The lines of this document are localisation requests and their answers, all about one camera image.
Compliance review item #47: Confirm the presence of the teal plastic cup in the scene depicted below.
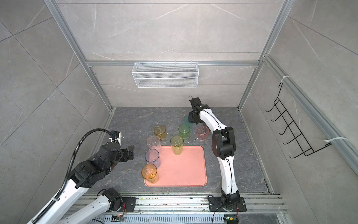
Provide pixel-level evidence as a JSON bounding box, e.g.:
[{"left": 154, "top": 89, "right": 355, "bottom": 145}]
[{"left": 183, "top": 114, "right": 192, "bottom": 128}]

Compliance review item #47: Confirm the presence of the short green plastic cup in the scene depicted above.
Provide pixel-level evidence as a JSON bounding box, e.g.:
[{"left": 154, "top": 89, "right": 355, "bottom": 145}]
[{"left": 178, "top": 124, "right": 191, "bottom": 140}]

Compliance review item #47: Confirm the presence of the blue plastic cup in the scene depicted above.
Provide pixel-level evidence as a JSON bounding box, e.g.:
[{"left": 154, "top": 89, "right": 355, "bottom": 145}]
[{"left": 145, "top": 148, "right": 161, "bottom": 168}]

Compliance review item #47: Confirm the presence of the tall yellow plastic cup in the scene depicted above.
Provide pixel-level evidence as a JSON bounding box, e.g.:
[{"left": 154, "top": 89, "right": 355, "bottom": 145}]
[{"left": 141, "top": 164, "right": 158, "bottom": 183}]

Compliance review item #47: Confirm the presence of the clear plastic cup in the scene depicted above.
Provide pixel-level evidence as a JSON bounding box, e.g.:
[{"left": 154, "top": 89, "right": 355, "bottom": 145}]
[{"left": 146, "top": 135, "right": 161, "bottom": 152}]

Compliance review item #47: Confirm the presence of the tall green plastic cup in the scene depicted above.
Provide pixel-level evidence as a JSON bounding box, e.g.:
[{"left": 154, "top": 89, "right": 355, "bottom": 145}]
[{"left": 170, "top": 135, "right": 184, "bottom": 155}]

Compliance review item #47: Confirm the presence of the short yellow plastic cup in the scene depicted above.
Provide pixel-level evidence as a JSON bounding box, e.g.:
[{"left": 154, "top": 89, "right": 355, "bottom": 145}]
[{"left": 154, "top": 125, "right": 167, "bottom": 141}]

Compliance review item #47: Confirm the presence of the pink tray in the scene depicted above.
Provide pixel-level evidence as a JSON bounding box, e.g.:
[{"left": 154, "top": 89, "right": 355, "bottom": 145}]
[{"left": 144, "top": 146, "right": 207, "bottom": 187}]

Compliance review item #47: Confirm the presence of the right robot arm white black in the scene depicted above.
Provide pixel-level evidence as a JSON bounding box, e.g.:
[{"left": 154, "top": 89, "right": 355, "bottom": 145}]
[{"left": 188, "top": 96, "right": 240, "bottom": 211}]

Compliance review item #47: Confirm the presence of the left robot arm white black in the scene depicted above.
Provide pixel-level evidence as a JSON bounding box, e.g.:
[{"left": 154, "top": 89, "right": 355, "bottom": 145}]
[{"left": 29, "top": 128, "right": 134, "bottom": 224}]

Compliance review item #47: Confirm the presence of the pink plastic cup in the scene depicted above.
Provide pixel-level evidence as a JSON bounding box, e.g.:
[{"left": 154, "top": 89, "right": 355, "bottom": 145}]
[{"left": 197, "top": 126, "right": 210, "bottom": 141}]

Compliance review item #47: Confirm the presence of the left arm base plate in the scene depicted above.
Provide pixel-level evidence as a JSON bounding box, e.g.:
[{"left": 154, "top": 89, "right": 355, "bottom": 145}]
[{"left": 117, "top": 197, "right": 137, "bottom": 213}]

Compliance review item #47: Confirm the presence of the white wire mesh basket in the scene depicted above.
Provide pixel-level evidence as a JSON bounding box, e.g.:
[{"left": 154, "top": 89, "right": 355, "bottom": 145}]
[{"left": 131, "top": 62, "right": 200, "bottom": 88}]

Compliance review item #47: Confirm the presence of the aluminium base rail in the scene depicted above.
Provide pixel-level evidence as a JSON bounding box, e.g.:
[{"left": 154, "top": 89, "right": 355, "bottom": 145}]
[{"left": 54, "top": 193, "right": 289, "bottom": 224}]

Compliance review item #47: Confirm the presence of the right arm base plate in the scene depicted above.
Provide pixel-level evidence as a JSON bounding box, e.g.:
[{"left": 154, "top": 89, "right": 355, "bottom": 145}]
[{"left": 207, "top": 195, "right": 247, "bottom": 212}]

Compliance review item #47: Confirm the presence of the black wire hook rack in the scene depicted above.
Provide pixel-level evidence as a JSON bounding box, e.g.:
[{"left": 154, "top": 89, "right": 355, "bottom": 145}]
[{"left": 265, "top": 83, "right": 332, "bottom": 159}]

